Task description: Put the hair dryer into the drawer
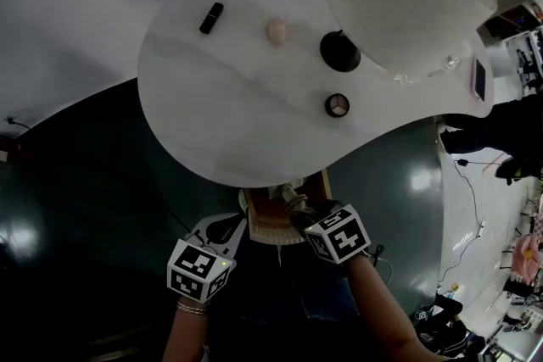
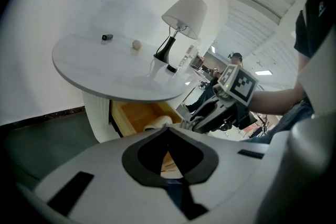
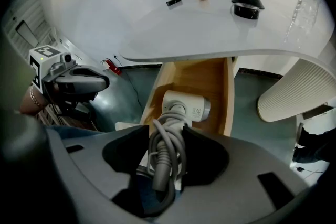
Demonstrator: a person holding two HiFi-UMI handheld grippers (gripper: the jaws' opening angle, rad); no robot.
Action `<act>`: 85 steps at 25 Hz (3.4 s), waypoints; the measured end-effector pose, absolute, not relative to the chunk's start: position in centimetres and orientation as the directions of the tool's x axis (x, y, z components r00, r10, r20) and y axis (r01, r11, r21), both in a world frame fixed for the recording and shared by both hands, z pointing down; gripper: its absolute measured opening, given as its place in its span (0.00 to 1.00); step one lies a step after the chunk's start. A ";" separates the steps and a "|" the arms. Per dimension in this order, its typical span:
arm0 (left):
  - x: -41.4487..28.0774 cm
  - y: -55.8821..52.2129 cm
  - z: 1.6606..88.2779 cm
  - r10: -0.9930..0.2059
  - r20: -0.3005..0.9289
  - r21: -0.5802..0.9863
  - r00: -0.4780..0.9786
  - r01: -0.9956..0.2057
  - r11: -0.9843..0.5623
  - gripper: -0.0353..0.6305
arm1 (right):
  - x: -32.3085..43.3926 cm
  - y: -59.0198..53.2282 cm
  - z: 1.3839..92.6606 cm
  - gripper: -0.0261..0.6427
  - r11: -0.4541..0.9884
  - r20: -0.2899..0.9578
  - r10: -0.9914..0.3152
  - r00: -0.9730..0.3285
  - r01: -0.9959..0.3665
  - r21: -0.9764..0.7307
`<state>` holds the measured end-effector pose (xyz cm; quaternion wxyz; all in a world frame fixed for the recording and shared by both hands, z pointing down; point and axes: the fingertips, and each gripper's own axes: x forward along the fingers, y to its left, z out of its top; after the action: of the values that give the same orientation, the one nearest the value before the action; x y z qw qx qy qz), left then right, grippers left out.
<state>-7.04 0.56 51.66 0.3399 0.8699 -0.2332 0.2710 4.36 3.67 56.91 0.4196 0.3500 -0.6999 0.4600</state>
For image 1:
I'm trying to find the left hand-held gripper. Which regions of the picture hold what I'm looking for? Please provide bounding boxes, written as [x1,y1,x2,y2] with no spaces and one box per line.
[167,214,245,304]

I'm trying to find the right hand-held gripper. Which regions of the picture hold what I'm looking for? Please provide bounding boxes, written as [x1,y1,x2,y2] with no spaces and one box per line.
[290,198,372,266]

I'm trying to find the brown wooden box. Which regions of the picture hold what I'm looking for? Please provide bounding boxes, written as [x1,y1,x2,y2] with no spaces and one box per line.
[239,169,333,246]

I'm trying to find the person's right forearm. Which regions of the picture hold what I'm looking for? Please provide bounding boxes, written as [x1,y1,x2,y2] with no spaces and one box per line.
[345,256,429,362]

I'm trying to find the person's left forearm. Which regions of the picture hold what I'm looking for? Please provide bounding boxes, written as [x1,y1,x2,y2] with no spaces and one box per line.
[163,300,211,362]

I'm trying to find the white curved table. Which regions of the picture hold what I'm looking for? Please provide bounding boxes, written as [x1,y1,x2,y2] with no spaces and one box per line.
[136,0,495,188]

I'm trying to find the person's dark jeans legs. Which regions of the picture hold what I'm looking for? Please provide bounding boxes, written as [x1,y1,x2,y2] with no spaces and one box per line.
[206,241,366,362]

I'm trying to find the round black makeup compact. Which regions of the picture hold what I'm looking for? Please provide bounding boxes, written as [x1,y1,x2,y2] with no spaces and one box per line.
[325,92,350,118]

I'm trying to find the beige makeup sponge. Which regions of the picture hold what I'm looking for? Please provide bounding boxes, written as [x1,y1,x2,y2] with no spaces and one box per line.
[266,17,284,47]

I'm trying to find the white smartphone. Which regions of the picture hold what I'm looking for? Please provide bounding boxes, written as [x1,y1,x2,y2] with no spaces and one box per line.
[471,57,488,103]

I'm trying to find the pink cloth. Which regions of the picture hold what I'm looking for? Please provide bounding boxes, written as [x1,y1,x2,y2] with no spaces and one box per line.
[511,233,543,283]

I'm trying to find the black lipstick tube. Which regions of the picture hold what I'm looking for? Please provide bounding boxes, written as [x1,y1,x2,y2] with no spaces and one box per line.
[199,2,225,34]

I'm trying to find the white shade table lamp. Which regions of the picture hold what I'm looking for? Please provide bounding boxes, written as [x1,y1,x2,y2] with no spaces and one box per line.
[320,0,498,80]

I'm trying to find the gold bracelet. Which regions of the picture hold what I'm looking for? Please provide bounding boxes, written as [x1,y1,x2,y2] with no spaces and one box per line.
[176,299,209,317]

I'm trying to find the thin floor cable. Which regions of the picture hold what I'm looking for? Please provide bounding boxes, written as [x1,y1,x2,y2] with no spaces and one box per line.
[454,159,487,241]

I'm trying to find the black wall plug with cable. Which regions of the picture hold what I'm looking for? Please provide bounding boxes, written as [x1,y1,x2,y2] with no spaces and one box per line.
[3,114,33,132]

